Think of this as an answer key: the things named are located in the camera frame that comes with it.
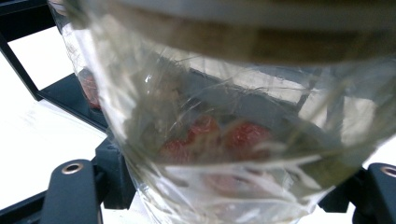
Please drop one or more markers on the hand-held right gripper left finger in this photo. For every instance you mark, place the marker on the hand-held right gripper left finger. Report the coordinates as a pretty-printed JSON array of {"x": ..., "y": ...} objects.
[{"x": 73, "y": 196}]

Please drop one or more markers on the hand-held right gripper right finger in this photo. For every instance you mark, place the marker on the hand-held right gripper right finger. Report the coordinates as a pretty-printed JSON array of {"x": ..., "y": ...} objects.
[{"x": 378, "y": 193}]

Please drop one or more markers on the black two-tier metal rack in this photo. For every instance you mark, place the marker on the black two-tier metal rack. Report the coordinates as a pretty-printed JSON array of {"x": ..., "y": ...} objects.
[{"x": 65, "y": 93}]

